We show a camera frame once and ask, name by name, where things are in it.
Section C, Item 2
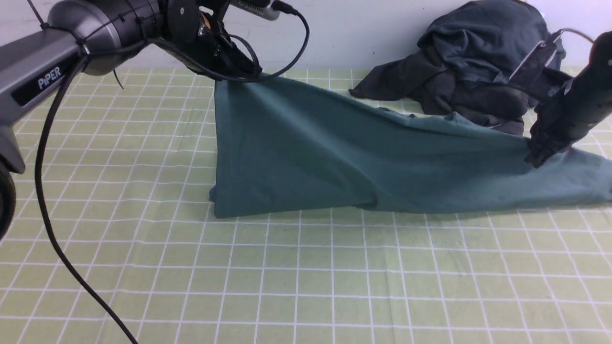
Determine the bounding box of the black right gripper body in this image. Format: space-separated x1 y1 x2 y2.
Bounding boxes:
525 96 603 168

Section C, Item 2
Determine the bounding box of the green long-sleeved shirt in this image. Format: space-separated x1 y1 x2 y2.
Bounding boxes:
209 78 611 218

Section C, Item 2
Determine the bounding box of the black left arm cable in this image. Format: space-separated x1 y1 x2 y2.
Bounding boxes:
34 2 310 344

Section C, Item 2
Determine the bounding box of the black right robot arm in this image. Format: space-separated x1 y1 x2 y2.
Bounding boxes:
510 29 612 168

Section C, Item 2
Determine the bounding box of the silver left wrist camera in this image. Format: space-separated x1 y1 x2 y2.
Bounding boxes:
230 0 280 21

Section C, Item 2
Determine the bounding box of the dark brown crumpled garment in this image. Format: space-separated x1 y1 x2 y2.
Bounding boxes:
349 48 529 136

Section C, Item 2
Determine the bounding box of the dark grey crumpled garment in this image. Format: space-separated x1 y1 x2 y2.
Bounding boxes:
417 0 552 86

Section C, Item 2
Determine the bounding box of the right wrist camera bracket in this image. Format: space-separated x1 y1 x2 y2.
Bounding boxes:
508 30 572 99

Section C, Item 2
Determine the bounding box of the green checkered tablecloth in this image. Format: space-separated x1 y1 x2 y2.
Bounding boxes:
0 68 612 344

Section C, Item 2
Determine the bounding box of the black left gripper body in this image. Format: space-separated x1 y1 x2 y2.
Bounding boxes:
163 0 262 80

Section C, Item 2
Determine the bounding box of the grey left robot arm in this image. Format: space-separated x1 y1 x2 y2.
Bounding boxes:
0 0 262 236

